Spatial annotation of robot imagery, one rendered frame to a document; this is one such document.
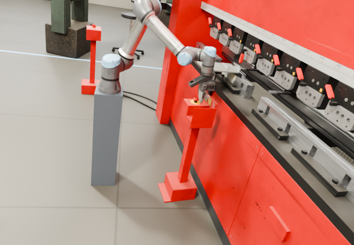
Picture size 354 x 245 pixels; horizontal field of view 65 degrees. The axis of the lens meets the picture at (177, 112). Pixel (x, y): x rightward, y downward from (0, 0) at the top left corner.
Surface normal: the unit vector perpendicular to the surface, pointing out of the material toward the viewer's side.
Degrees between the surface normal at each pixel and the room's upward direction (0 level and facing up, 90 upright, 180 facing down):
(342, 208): 0
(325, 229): 90
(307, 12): 90
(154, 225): 0
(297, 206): 90
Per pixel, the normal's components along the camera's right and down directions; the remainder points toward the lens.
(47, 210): 0.17, -0.88
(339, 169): -0.95, -0.02
